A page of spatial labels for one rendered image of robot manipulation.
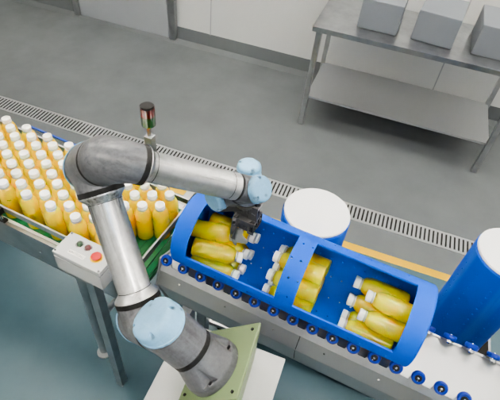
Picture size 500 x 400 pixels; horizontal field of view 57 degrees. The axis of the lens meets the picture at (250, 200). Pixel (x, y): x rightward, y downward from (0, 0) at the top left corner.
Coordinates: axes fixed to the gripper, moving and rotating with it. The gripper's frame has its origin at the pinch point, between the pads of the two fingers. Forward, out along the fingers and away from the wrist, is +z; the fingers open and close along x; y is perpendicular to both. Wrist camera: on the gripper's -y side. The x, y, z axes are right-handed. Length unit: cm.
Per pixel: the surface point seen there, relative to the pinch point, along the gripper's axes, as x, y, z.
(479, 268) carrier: 46, 86, 17
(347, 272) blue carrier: 13.5, 39.5, 11.1
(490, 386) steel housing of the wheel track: 1, 97, 23
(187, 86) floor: 230, -162, 112
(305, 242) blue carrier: 2.9, 23.5, -8.1
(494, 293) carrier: 42, 95, 22
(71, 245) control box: -28, -50, 5
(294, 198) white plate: 39.4, 7.9, 11.1
